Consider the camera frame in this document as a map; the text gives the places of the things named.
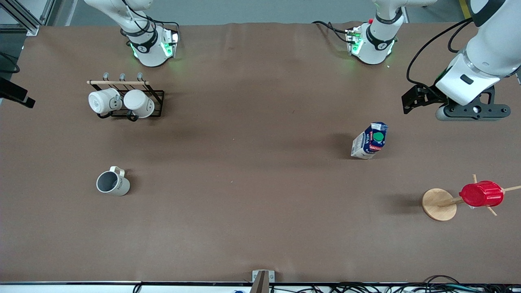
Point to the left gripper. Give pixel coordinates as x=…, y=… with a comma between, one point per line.
x=428, y=96

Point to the blue white milk carton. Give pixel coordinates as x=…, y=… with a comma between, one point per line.
x=368, y=142

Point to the white mug grey inside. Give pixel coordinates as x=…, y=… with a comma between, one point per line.
x=116, y=185

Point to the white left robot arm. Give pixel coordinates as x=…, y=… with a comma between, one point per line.
x=494, y=44

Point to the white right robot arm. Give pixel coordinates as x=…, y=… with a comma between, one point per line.
x=149, y=51

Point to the red plastic cup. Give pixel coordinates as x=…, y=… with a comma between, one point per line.
x=482, y=194

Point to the white hanging mug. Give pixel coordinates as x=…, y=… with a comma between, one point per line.
x=101, y=101
x=138, y=102

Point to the wooden mug tree stand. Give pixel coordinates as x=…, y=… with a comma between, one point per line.
x=438, y=204

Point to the brown table cover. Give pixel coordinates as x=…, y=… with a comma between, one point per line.
x=252, y=211

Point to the aluminium frame profile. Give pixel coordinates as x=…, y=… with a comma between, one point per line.
x=24, y=18

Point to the metal table edge bracket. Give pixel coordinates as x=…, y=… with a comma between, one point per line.
x=263, y=278

